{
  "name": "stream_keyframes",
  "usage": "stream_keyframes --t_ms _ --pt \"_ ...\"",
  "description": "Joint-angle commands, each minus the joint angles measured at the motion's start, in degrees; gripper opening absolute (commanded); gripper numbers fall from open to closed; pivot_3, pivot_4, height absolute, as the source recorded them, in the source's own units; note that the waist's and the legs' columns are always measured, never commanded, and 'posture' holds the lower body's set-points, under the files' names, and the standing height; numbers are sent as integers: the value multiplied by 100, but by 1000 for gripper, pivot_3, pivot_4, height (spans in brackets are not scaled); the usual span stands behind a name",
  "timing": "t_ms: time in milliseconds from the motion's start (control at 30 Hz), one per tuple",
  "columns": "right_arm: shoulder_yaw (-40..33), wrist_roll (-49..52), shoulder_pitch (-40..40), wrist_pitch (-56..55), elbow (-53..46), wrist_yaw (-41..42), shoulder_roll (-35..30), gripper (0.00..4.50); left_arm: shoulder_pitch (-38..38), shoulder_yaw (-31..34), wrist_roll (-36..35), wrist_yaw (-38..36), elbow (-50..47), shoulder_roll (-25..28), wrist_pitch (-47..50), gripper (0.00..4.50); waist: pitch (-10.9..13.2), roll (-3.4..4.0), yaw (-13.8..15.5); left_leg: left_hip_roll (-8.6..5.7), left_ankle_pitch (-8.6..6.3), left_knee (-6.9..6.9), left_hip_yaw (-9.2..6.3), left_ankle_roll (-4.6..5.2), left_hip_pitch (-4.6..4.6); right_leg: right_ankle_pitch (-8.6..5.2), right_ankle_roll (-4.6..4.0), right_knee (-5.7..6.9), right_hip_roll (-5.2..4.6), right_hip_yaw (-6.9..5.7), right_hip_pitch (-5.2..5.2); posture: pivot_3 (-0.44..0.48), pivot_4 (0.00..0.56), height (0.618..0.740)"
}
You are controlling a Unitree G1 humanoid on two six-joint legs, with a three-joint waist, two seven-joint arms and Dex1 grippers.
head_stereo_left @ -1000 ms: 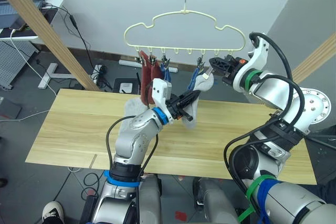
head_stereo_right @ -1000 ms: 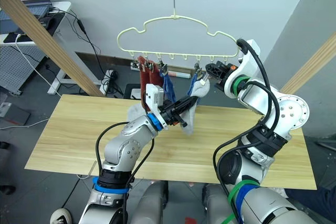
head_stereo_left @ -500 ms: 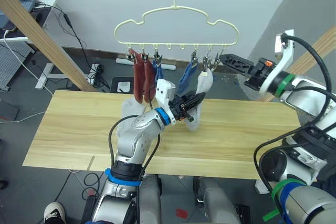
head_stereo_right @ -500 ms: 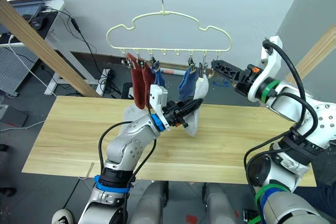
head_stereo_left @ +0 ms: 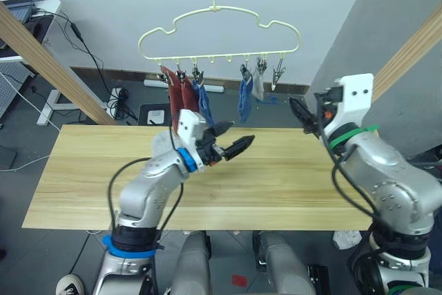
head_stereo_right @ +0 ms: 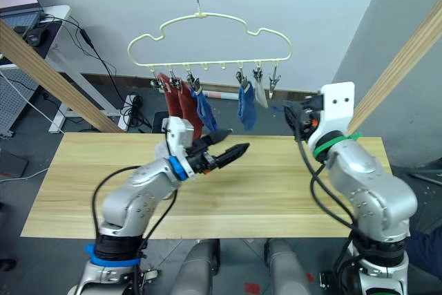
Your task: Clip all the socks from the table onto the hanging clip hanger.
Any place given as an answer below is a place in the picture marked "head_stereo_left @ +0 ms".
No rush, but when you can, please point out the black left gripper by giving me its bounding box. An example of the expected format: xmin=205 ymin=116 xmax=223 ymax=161
xmin=195 ymin=120 xmax=256 ymax=167

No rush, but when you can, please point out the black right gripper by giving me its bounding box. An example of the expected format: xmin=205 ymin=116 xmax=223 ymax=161
xmin=288 ymin=86 xmax=345 ymax=135

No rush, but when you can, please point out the cream cloud-shaped clip hanger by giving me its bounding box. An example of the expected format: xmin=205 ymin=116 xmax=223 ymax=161
xmin=137 ymin=4 xmax=302 ymax=68

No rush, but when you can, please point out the blue sock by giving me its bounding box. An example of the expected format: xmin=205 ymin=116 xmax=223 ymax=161
xmin=191 ymin=79 xmax=216 ymax=128
xmin=237 ymin=77 xmax=254 ymax=124

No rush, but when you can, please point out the blue scrap on floor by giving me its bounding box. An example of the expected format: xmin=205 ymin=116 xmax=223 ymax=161
xmin=255 ymin=93 xmax=279 ymax=106

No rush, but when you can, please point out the grey sock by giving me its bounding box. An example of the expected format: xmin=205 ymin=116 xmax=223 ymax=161
xmin=251 ymin=66 xmax=267 ymax=100
xmin=151 ymin=130 xmax=181 ymax=158

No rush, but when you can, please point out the red sock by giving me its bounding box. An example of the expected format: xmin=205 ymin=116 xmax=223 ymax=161
xmin=180 ymin=77 xmax=200 ymax=113
xmin=162 ymin=66 xmax=184 ymax=131

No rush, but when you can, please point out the black box with white label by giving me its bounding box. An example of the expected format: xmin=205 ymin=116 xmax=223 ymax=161
xmin=138 ymin=102 xmax=173 ymax=126

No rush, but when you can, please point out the white power strip with plugs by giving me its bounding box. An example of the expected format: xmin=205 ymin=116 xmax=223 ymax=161
xmin=106 ymin=86 xmax=122 ymax=117

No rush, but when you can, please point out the white shoe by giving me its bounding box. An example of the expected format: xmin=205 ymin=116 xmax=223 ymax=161
xmin=332 ymin=228 xmax=363 ymax=251

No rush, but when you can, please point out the silver left robot leg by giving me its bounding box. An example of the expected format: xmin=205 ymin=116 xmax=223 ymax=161
xmin=170 ymin=230 xmax=213 ymax=295

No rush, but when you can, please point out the silver robot leg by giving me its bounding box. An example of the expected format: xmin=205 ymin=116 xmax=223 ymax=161
xmin=253 ymin=230 xmax=317 ymax=295
xmin=170 ymin=230 xmax=213 ymax=295

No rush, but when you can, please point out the silver right robot leg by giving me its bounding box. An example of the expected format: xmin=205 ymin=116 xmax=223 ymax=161
xmin=253 ymin=230 xmax=317 ymax=295

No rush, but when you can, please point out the black and white sneaker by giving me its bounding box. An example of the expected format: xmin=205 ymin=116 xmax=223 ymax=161
xmin=55 ymin=273 xmax=84 ymax=295

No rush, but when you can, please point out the white desk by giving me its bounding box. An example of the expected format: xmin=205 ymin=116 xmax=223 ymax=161
xmin=31 ymin=0 xmax=84 ymax=126

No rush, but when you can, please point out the white perforated panel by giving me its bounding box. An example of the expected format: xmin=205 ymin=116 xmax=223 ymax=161
xmin=0 ymin=56 xmax=37 ymax=120

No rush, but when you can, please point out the laptop computer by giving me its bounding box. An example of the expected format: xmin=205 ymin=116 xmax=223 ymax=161
xmin=6 ymin=0 xmax=37 ymax=22

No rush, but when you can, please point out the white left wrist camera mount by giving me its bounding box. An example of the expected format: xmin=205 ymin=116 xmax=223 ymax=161
xmin=175 ymin=108 xmax=208 ymax=148

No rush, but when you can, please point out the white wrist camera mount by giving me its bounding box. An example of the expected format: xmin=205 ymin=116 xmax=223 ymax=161
xmin=175 ymin=108 xmax=208 ymax=148
xmin=323 ymin=73 xmax=376 ymax=134

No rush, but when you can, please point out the green cable tie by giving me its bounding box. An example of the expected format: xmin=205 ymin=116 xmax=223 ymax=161
xmin=327 ymin=124 xmax=381 ymax=149

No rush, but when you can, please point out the blue wrist cable tie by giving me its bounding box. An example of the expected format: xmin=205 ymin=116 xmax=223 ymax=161
xmin=177 ymin=148 xmax=205 ymax=173

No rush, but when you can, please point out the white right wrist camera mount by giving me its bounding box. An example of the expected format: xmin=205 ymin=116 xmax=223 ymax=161
xmin=323 ymin=73 xmax=376 ymax=134

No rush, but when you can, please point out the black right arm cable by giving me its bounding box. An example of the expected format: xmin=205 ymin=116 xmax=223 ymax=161
xmin=318 ymin=117 xmax=381 ymax=227

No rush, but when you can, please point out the wooden frame beam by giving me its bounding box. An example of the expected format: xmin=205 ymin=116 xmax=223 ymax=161
xmin=371 ymin=8 xmax=442 ymax=103
xmin=0 ymin=0 xmax=117 ymax=126

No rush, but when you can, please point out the blue shoulder cable tie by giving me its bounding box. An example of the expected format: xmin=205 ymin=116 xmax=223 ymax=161
xmin=101 ymin=234 xmax=166 ymax=259

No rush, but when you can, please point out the black power cable with adapter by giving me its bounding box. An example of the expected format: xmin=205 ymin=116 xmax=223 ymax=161
xmin=43 ymin=10 xmax=106 ymax=104

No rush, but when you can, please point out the white floor cable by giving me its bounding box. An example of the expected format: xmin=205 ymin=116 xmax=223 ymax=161
xmin=0 ymin=68 xmax=62 ymax=172

